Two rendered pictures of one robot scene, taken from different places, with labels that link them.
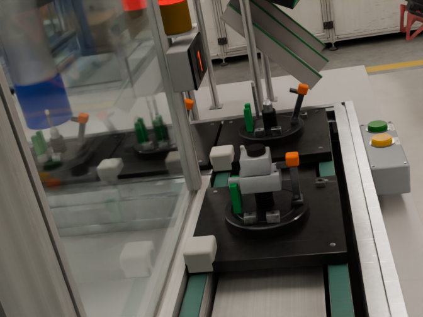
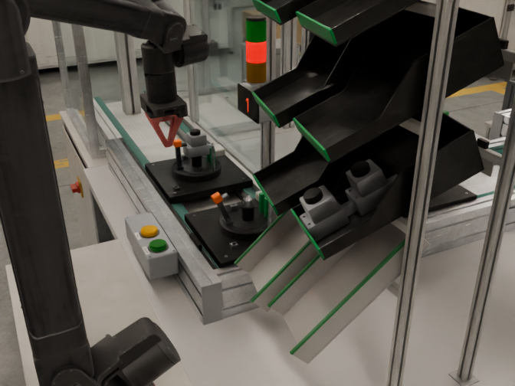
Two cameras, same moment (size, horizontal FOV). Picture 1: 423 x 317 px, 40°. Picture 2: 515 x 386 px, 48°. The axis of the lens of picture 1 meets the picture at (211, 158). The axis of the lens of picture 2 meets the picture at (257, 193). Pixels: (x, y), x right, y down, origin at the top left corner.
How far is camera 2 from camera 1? 2.31 m
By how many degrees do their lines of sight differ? 117
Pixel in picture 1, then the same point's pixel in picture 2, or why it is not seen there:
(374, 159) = (150, 217)
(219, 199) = (235, 175)
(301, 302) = not seen: hidden behind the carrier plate
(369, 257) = (135, 168)
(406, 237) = not seen: hidden behind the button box
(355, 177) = (159, 203)
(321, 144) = (195, 219)
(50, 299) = not seen: outside the picture
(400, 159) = (132, 220)
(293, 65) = (265, 243)
